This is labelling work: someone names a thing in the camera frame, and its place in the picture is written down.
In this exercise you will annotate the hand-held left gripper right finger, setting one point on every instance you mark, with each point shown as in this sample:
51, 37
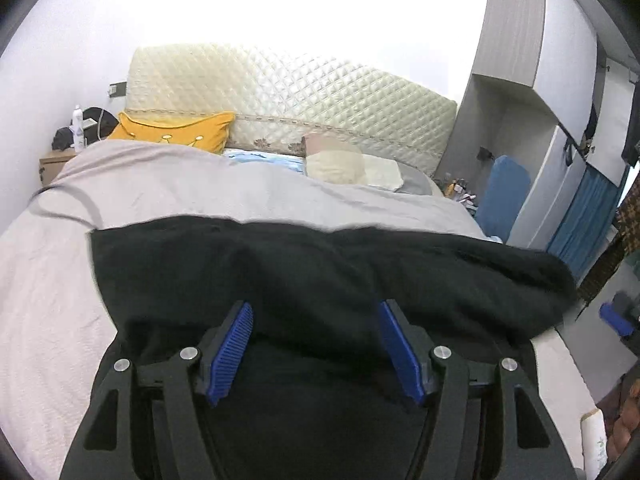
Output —
400, 355

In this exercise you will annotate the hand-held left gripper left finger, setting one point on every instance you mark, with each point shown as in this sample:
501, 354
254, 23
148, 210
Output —
231, 355

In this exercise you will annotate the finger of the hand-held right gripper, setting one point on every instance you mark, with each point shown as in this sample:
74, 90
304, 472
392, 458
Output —
615, 317

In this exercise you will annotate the black puffer jacket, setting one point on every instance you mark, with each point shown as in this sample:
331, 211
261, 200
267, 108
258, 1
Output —
300, 270

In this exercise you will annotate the blue curtain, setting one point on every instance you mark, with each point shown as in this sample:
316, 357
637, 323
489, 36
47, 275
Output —
575, 220

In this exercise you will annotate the white bolster with green print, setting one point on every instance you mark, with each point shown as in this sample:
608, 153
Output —
595, 442

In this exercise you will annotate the group of small bottles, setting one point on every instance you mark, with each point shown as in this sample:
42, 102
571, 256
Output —
457, 189

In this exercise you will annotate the white and grey pillow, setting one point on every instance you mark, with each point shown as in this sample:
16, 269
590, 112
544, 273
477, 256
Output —
395, 176

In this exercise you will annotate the bed with grey blanket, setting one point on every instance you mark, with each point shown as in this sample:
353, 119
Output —
165, 185

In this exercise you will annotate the light blue bed sheet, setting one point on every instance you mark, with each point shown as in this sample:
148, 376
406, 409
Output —
265, 157

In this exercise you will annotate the beige pillow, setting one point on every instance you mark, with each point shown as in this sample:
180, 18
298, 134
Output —
332, 160

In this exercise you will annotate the yellow pillow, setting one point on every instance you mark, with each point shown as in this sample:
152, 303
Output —
175, 130

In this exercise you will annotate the wooden nightstand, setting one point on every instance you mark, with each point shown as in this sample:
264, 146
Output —
52, 166

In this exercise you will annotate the black bag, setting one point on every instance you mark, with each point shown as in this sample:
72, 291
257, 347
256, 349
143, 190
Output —
80, 127

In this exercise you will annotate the cream quilted headboard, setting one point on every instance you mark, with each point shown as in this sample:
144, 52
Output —
300, 90

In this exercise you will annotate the white bottle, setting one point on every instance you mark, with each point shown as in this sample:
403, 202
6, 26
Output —
78, 127

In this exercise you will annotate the grey white wardrobe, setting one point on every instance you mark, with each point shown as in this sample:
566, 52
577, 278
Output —
515, 25

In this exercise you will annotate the wall socket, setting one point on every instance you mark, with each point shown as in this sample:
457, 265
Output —
116, 91

